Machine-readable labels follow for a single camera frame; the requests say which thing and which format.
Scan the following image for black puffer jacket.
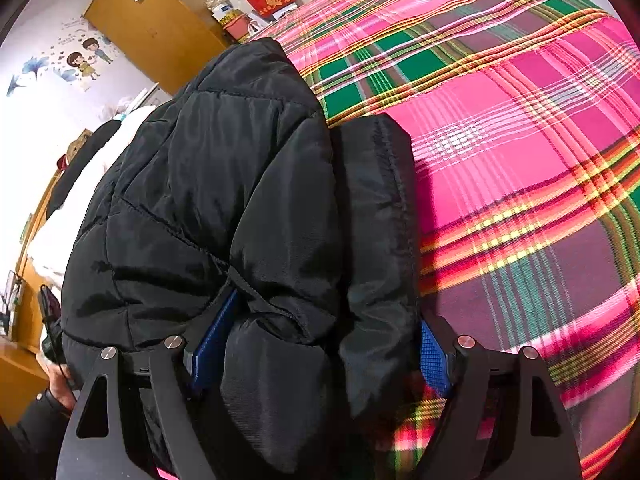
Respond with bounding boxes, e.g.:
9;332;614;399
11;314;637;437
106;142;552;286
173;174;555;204
62;38;420;479

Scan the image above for person's left hand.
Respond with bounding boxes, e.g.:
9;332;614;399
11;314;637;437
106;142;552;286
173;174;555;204
36;353;76;412

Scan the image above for wooden headboard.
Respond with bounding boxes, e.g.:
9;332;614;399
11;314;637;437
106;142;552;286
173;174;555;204
10;170;62;353

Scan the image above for brown teddy bear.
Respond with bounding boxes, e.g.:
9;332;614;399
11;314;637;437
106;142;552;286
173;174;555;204
65;129;92;164

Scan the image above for black pillow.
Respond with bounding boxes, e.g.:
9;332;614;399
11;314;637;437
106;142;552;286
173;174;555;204
46;119;122;219

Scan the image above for pink plaid bed sheet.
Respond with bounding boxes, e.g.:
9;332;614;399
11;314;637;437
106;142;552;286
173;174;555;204
266;0;639;479

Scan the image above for wooden wardrobe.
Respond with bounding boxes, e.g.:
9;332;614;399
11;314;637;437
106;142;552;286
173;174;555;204
85;0;230;94

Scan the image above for stacked red snack boxes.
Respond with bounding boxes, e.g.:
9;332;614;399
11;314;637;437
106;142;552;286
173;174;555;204
206;0;250;44

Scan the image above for cartoon couple wall sticker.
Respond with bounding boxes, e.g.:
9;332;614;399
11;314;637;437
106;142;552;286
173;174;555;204
66;37;114;81

